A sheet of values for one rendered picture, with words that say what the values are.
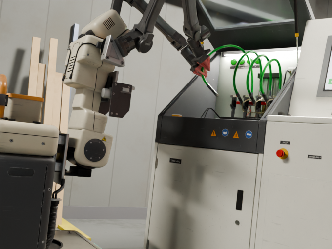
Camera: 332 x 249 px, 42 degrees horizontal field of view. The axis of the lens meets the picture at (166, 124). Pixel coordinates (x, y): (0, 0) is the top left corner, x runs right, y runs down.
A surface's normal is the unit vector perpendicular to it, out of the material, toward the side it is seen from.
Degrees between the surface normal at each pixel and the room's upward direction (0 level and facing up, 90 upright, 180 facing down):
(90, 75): 90
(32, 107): 92
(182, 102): 90
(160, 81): 90
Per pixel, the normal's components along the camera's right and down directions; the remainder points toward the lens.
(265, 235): -0.63, -0.11
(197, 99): 0.77, 0.05
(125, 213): 0.49, 0.01
